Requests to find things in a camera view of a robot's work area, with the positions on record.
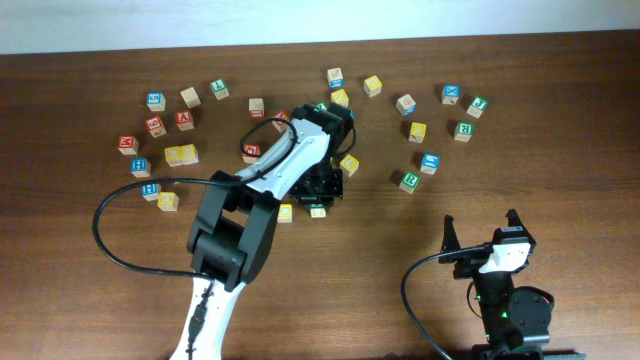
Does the blue L block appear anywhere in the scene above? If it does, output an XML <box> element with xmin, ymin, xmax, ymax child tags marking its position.
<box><xmin>420</xmin><ymin>153</ymin><xmax>440</xmax><ymax>175</ymax></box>

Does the yellow block left pair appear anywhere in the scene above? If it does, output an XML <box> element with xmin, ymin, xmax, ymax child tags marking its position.
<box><xmin>164</xmin><ymin>146</ymin><xmax>184</xmax><ymax>167</ymax></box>

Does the green V block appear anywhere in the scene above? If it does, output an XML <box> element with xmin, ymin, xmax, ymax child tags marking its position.
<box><xmin>310</xmin><ymin>207</ymin><xmax>326</xmax><ymax>218</ymax></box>

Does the red A block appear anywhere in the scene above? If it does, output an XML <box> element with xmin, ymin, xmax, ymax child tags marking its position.
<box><xmin>175</xmin><ymin>110</ymin><xmax>195</xmax><ymax>131</ymax></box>

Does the green r block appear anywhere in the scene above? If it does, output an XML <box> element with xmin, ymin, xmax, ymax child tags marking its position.
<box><xmin>454</xmin><ymin>122</ymin><xmax>474</xmax><ymax>142</ymax></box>
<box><xmin>399</xmin><ymin>172</ymin><xmax>420</xmax><ymax>194</ymax></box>

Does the yellow C block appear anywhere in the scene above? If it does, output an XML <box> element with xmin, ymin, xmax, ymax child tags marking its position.
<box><xmin>277</xmin><ymin>203</ymin><xmax>293</xmax><ymax>223</ymax></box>

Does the blue H block lower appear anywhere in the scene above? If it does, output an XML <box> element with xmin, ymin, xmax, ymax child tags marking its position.
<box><xmin>141</xmin><ymin>183</ymin><xmax>161</xmax><ymax>201</ymax></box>

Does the yellow block with umbrella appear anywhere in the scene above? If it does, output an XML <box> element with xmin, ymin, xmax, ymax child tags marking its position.
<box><xmin>339</xmin><ymin>154</ymin><xmax>360</xmax><ymax>177</ymax></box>

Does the blue h block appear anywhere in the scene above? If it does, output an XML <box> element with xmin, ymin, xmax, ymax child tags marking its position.
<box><xmin>141</xmin><ymin>183</ymin><xmax>161</xmax><ymax>201</ymax></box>
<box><xmin>130</xmin><ymin>158</ymin><xmax>151</xmax><ymax>178</ymax></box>

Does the yellow block lower left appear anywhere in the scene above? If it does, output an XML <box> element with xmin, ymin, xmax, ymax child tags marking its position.
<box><xmin>157</xmin><ymin>192</ymin><xmax>179</xmax><ymax>212</ymax></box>

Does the red side block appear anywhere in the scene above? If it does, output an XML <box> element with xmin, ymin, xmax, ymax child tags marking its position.
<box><xmin>248</xmin><ymin>98</ymin><xmax>265</xmax><ymax>118</ymax></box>

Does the blue X block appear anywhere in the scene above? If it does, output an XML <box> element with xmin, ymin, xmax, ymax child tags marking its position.
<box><xmin>441</xmin><ymin>84</ymin><xmax>461</xmax><ymax>105</ymax></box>

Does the blue D block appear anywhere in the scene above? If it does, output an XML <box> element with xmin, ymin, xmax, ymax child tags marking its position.
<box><xmin>396</xmin><ymin>94</ymin><xmax>416</xmax><ymax>116</ymax></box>

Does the green J block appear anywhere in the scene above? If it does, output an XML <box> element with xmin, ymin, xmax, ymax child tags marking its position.
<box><xmin>467</xmin><ymin>96</ymin><xmax>488</xmax><ymax>119</ymax></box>

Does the blue H block upper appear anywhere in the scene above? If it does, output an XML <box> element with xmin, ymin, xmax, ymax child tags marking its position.
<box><xmin>130</xmin><ymin>158</ymin><xmax>151</xmax><ymax>178</ymax></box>

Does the yellow block with pencil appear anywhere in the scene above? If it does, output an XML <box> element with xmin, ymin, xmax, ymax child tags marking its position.
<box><xmin>408</xmin><ymin>122</ymin><xmax>427</xmax><ymax>143</ymax></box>

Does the red block near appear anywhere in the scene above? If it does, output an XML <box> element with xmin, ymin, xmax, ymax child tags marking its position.
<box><xmin>273</xmin><ymin>110</ymin><xmax>290</xmax><ymax>133</ymax></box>

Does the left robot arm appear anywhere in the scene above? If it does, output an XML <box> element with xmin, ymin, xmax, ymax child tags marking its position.
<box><xmin>171</xmin><ymin>104</ymin><xmax>356</xmax><ymax>359</ymax></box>

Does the yellow block behind P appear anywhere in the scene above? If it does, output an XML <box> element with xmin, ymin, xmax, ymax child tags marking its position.
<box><xmin>331</xmin><ymin>89</ymin><xmax>349</xmax><ymax>107</ymax></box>

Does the yellow block right pair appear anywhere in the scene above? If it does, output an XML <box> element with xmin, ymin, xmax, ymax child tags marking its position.
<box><xmin>180</xmin><ymin>144</ymin><xmax>199</xmax><ymax>165</ymax></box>

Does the yellow top block far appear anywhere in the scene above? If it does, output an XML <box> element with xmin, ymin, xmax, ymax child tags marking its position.
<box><xmin>363</xmin><ymin>75</ymin><xmax>382</xmax><ymax>97</ymax></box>

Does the plain wooden block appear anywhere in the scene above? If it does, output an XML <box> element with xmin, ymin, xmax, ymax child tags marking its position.
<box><xmin>180</xmin><ymin>87</ymin><xmax>201</xmax><ymax>109</ymax></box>

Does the red O block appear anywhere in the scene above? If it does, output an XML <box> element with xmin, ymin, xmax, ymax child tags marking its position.
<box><xmin>242</xmin><ymin>144</ymin><xmax>261</xmax><ymax>164</ymax></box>

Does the green L block far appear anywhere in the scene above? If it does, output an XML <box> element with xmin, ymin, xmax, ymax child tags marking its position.
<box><xmin>210</xmin><ymin>78</ymin><xmax>230</xmax><ymax>100</ymax></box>

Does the blue S block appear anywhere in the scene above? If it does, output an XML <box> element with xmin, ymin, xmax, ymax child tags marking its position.
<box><xmin>146</xmin><ymin>92</ymin><xmax>166</xmax><ymax>112</ymax></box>

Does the blue side block far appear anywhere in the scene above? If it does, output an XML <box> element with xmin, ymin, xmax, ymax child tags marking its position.
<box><xmin>327</xmin><ymin>68</ymin><xmax>344</xmax><ymax>90</ymax></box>

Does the yellow block pair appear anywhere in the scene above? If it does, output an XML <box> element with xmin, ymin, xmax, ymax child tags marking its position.
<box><xmin>164</xmin><ymin>146</ymin><xmax>184</xmax><ymax>167</ymax></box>
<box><xmin>180</xmin><ymin>144</ymin><xmax>199</xmax><ymax>165</ymax></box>

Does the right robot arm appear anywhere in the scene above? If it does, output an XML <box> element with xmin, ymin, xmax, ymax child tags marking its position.
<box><xmin>440</xmin><ymin>209</ymin><xmax>554</xmax><ymax>359</ymax></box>

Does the red M block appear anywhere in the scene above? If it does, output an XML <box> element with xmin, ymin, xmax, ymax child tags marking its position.
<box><xmin>117</xmin><ymin>135</ymin><xmax>139</xmax><ymax>155</ymax></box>

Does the red 6 block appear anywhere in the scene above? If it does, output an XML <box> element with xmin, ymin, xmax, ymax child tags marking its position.
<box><xmin>145</xmin><ymin>116</ymin><xmax>166</xmax><ymax>138</ymax></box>

